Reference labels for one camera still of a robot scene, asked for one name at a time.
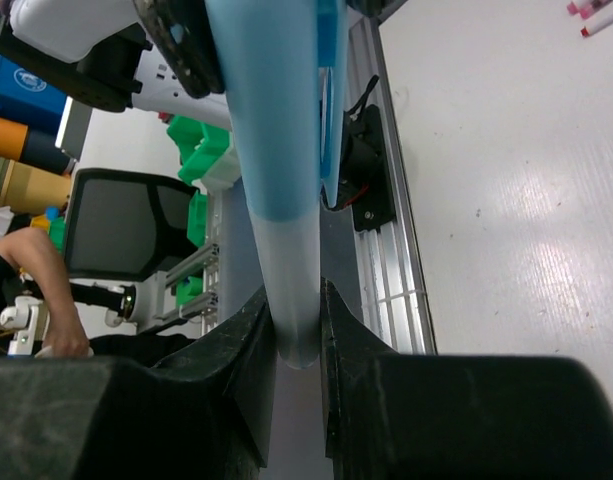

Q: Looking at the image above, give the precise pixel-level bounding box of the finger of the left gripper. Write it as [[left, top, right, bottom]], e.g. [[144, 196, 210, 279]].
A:
[[133, 0, 225, 99]]

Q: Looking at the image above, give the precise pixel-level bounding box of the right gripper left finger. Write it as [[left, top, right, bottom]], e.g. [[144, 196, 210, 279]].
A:
[[0, 290, 276, 479]]

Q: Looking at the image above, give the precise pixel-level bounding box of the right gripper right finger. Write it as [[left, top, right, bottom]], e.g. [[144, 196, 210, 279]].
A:
[[320, 281, 613, 479]]

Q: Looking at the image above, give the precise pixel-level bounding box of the light blue highlighter pen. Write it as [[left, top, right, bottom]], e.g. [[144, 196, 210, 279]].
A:
[[206, 1, 348, 369]]

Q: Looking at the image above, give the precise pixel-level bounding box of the white pen pink tip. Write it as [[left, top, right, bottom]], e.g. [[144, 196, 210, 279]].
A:
[[566, 0, 612, 19]]

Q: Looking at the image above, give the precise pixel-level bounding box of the white pen red tip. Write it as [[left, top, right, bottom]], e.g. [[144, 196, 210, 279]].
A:
[[580, 13, 613, 38]]

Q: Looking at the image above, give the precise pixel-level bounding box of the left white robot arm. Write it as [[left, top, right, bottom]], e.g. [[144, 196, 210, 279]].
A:
[[0, 1, 232, 130]]

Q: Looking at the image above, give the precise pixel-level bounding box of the person's forearm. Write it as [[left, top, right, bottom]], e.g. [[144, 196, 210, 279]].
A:
[[0, 227, 87, 341]]

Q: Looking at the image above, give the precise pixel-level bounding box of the person's hand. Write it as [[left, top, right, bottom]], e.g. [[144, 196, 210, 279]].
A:
[[44, 332, 91, 358]]

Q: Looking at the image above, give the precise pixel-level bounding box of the green plastic part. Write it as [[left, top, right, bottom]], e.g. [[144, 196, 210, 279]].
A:
[[165, 114, 242, 306]]

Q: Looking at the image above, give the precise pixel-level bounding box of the blue bin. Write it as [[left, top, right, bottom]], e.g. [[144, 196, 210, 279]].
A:
[[0, 56, 66, 136]]

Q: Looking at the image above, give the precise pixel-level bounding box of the black office chair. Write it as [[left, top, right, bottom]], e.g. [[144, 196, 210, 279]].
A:
[[62, 168, 198, 282]]

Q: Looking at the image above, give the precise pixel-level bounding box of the orange and navy roll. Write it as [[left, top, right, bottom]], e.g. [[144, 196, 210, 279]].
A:
[[0, 117, 76, 176]]

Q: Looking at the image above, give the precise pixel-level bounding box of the tan cardboard roll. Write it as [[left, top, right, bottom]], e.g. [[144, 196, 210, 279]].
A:
[[0, 157, 71, 215]]

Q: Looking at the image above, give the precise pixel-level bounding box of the aluminium frame rail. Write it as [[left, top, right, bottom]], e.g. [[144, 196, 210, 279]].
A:
[[347, 17, 436, 354]]

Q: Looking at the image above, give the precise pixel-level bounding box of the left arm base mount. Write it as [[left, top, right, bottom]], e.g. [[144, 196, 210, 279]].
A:
[[327, 75, 396, 233]]

